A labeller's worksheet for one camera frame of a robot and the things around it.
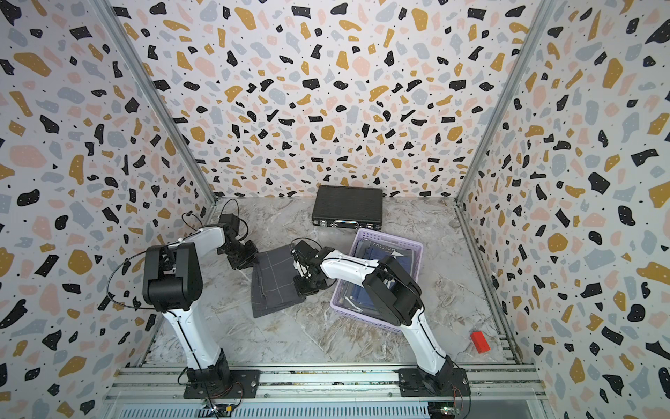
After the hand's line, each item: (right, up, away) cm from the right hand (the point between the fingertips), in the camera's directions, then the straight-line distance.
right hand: (299, 295), depth 90 cm
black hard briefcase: (+16, +32, +23) cm, 43 cm away
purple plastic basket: (+18, 0, -5) cm, 19 cm away
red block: (+58, -12, -9) cm, 60 cm away
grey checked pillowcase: (-10, +4, +4) cm, 12 cm away
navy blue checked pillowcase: (+21, +2, -4) cm, 21 cm away
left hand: (-16, +11, +9) cm, 22 cm away
